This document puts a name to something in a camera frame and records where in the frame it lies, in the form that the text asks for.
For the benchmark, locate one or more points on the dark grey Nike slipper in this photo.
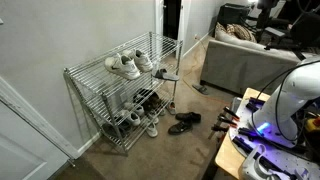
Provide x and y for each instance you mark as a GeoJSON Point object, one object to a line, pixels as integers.
{"type": "Point", "coordinates": [165, 75]}
{"type": "Point", "coordinates": [201, 89]}

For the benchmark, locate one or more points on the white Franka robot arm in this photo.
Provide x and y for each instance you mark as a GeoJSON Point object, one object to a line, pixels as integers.
{"type": "Point", "coordinates": [293, 96]}

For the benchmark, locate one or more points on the brown shoe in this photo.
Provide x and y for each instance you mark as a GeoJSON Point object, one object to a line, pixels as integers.
{"type": "Point", "coordinates": [154, 102]}

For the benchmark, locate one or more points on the white worn sneaker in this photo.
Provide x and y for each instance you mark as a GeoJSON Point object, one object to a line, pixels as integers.
{"type": "Point", "coordinates": [153, 118]}
{"type": "Point", "coordinates": [152, 130]}

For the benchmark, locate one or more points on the white high-top sneaker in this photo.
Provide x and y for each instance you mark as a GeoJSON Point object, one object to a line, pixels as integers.
{"type": "Point", "coordinates": [131, 117]}
{"type": "Point", "coordinates": [137, 109]}

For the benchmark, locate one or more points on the black leather shoe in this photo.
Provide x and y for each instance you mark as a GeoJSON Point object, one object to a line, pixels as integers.
{"type": "Point", "coordinates": [180, 127]}
{"type": "Point", "coordinates": [188, 116]}

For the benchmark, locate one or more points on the white sneaker with black swoosh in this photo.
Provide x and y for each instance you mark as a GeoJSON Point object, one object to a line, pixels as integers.
{"type": "Point", "coordinates": [122, 66]}

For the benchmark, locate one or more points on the dark suede shoe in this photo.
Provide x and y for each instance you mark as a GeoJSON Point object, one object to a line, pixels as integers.
{"type": "Point", "coordinates": [109, 130]}
{"type": "Point", "coordinates": [123, 126]}

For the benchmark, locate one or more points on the black orange bar clamp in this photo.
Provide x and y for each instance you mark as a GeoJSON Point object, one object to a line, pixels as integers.
{"type": "Point", "coordinates": [220, 128]}
{"type": "Point", "coordinates": [231, 113]}
{"type": "Point", "coordinates": [228, 121]}

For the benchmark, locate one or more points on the white panel door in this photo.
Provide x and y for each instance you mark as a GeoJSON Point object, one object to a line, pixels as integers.
{"type": "Point", "coordinates": [20, 143]}
{"type": "Point", "coordinates": [184, 16]}
{"type": "Point", "coordinates": [159, 16]}

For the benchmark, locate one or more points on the grey fabric couch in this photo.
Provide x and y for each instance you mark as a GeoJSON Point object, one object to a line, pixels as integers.
{"type": "Point", "coordinates": [240, 63]}

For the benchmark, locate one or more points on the patterned throw pillow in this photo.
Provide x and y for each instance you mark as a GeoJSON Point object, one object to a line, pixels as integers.
{"type": "Point", "coordinates": [243, 32]}
{"type": "Point", "coordinates": [220, 28]}

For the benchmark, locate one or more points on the wooden table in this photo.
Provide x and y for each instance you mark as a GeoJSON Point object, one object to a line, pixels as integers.
{"type": "Point", "coordinates": [226, 160]}

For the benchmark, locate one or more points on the black case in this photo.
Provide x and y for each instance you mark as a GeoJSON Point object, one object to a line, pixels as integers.
{"type": "Point", "coordinates": [233, 13]}

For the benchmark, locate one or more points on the metal door stop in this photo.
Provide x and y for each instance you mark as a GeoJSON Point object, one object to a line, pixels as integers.
{"type": "Point", "coordinates": [71, 162]}

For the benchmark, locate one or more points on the white VR controller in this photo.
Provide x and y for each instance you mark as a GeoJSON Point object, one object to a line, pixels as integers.
{"type": "Point", "coordinates": [253, 166]}

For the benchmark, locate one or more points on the black equipment stand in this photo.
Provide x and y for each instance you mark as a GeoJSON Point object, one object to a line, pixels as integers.
{"type": "Point", "coordinates": [266, 16]}

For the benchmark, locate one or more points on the yellow emergency stop button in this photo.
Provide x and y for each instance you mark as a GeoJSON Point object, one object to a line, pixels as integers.
{"type": "Point", "coordinates": [313, 124]}

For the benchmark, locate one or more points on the white wall outlet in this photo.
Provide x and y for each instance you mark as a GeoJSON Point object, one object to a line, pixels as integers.
{"type": "Point", "coordinates": [196, 36]}

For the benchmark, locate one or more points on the black aluminium rail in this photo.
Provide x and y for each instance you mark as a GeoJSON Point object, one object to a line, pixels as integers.
{"type": "Point", "coordinates": [260, 135]}
{"type": "Point", "coordinates": [253, 153]}
{"type": "Point", "coordinates": [256, 104]}

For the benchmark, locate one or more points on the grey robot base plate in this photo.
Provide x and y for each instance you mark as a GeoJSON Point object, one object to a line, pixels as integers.
{"type": "Point", "coordinates": [285, 160]}

